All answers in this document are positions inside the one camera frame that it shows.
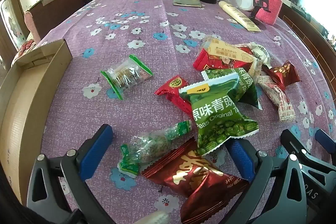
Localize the large green pea packet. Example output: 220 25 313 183
179 77 260 156

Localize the dark red gold-print snack packet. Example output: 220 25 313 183
141 137 250 224
262 60 301 86

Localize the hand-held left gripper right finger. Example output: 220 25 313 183
226 138 308 224

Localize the brown upholstered chair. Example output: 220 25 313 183
24 0 92 42

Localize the white red-print snack packet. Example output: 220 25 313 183
256 75 297 122

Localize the red white floral cushion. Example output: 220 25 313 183
14 39 36 58

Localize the brown cardboard box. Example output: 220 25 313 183
0 39 73 189

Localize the red figure-print snack packet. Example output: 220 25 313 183
193 44 254 73

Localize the clear green candy packet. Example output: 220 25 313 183
118 120 193 178

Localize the wooden framed glass door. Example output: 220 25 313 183
0 0 29 69

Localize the dark wooden cabinet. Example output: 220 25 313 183
278 0 336 75

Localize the olive green booklet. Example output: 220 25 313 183
173 0 202 8

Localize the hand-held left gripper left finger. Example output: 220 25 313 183
26 124 116 224

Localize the red gold-emblem snack packet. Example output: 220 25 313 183
154 75 193 118

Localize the clear green-edged snack packet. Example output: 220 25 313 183
100 54 153 101

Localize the beige biscuit packet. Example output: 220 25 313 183
203 38 259 77

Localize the black phone stand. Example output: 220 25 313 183
248 0 271 25

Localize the cream squeeze tube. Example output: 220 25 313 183
218 0 261 32

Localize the pale snack packet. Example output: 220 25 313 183
136 210 171 224

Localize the white crinkled snack packet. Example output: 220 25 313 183
235 42 273 68

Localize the purple floral tablecloth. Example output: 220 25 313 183
28 0 336 224

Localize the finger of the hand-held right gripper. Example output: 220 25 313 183
314 129 336 159
280 129 309 161

